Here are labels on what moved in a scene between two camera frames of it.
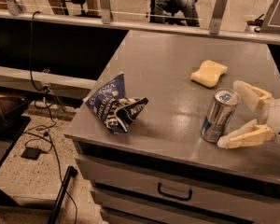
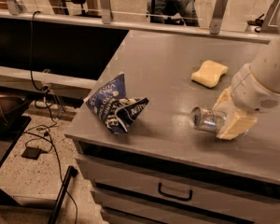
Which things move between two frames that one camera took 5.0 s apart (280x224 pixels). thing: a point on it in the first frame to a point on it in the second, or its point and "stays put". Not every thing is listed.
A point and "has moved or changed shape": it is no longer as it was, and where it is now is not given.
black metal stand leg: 71,173 stays put
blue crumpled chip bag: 110,104 stays put
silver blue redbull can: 220,113 has moved or changed shape
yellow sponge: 208,73 stays put
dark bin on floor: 6,114 stays put
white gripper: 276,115 to 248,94
